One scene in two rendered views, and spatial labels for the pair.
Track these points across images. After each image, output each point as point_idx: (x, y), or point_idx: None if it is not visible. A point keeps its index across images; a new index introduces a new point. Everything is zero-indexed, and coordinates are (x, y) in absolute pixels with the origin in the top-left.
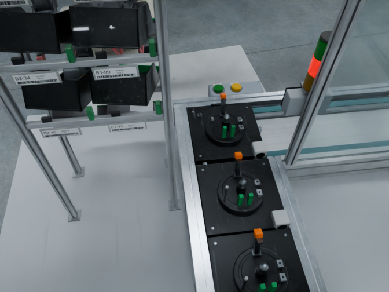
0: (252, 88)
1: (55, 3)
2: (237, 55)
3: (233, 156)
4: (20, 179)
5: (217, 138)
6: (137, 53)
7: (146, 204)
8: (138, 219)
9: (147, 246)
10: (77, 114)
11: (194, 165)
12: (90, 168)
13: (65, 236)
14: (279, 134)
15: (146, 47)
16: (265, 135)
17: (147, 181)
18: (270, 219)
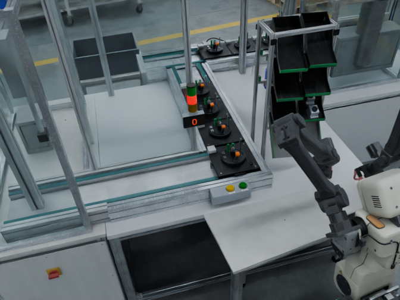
0: (218, 190)
1: (379, 157)
2: (234, 255)
3: (225, 146)
4: (340, 143)
5: (236, 148)
6: (339, 265)
7: (266, 142)
8: (268, 136)
9: (258, 128)
10: (318, 135)
11: (246, 141)
12: None
13: None
14: (197, 172)
15: (341, 297)
16: (206, 171)
17: (271, 151)
18: (205, 125)
